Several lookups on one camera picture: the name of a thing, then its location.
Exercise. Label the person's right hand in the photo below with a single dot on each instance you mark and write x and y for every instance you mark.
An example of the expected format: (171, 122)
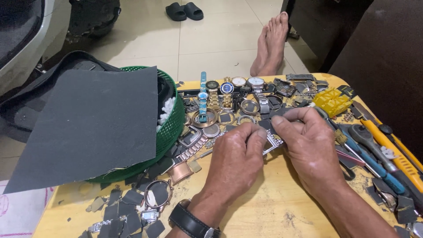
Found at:
(310, 152)

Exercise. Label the person's left hand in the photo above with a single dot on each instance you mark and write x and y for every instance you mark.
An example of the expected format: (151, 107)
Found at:
(231, 162)

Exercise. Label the silver square rhinestone watch bezel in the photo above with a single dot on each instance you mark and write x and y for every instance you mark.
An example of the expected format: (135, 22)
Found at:
(273, 142)

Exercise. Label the small black sandpaper piece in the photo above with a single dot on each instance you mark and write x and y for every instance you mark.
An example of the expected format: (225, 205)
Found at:
(265, 124)

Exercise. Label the copper cushion watch case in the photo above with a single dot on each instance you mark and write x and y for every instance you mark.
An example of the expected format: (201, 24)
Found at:
(180, 172)

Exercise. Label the rose gold round watch case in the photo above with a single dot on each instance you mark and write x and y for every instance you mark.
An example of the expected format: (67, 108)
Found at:
(195, 121)

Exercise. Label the yellow plastic watch case holder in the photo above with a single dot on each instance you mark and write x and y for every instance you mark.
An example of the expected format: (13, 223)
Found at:
(332, 100)

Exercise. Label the silver round watch bezel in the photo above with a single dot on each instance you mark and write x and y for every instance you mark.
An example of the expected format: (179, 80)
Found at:
(243, 107)

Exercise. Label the grey metal ratchet tool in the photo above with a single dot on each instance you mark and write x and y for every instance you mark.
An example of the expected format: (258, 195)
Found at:
(365, 138)

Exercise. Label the green plastic mesh basket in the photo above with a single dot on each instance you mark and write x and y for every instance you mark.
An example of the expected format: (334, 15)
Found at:
(170, 132)

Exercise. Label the black octagonal watch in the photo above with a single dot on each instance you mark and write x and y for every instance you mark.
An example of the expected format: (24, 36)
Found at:
(285, 88)

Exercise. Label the black leather wristwatch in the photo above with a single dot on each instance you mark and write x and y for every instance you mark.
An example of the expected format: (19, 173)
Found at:
(190, 219)

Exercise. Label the gold watch with blue dial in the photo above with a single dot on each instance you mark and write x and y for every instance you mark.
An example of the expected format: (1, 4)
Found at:
(227, 91)

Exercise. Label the gold watch with dark dial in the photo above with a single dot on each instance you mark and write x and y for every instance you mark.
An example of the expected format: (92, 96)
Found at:
(212, 91)

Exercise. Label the grey metal watch band piece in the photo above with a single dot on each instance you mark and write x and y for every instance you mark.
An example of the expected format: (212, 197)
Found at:
(299, 76)

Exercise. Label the silver watch with white dial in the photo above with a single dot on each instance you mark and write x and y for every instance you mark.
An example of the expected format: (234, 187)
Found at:
(259, 89)

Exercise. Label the gold watch with white dial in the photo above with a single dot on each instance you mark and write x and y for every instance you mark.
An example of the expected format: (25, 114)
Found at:
(239, 81)

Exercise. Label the white foam pieces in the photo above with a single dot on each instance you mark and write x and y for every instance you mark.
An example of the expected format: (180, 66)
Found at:
(168, 109)

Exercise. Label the yellow utility knife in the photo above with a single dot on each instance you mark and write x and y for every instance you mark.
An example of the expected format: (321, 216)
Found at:
(396, 155)

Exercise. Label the small silver square watch case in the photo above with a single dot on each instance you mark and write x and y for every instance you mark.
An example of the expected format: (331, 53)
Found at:
(150, 215)

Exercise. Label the person's bare feet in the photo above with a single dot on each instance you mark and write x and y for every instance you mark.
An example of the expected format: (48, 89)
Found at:
(272, 46)

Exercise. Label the heap of grey sandpaper scraps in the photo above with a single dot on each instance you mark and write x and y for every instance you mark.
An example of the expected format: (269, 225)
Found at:
(129, 215)

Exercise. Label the dark brown furniture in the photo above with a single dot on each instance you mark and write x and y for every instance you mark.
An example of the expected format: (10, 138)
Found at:
(380, 56)

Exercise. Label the large dark grey sandpaper sheet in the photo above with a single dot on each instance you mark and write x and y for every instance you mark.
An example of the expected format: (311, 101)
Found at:
(89, 129)

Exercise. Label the black slide sandal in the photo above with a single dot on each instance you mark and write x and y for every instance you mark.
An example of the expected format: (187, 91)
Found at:
(175, 12)
(194, 11)

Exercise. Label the black scooter tyre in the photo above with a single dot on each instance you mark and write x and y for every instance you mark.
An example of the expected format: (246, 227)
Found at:
(94, 16)

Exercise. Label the black fabric bag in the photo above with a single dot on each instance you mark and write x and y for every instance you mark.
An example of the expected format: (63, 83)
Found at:
(29, 99)

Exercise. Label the pink patterned cloth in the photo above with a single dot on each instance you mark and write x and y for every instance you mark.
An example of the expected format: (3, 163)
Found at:
(19, 211)

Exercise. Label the white scooter body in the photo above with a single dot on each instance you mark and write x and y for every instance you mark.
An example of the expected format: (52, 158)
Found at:
(29, 36)

